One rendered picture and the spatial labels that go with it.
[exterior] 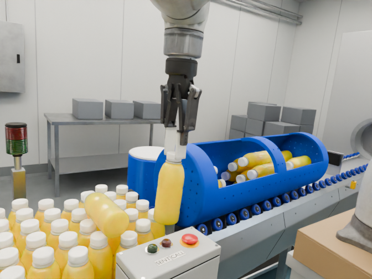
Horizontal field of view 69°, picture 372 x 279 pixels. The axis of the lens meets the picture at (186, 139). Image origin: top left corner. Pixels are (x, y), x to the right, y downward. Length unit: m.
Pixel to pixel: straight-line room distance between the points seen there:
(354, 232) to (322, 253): 0.11
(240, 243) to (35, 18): 3.72
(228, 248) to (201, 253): 0.47
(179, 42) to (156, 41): 4.06
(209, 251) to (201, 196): 0.26
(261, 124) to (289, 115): 0.50
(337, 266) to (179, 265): 0.39
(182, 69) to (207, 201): 0.43
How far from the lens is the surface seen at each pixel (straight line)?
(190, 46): 0.62
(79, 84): 4.23
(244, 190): 0.99
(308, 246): 0.81
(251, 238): 1.16
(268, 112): 4.67
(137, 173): 1.48
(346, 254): 0.79
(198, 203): 0.86
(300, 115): 4.72
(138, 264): 0.57
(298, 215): 1.45
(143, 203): 0.84
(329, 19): 6.69
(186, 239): 0.62
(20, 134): 1.04
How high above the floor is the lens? 1.44
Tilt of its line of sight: 12 degrees down
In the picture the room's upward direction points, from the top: 5 degrees clockwise
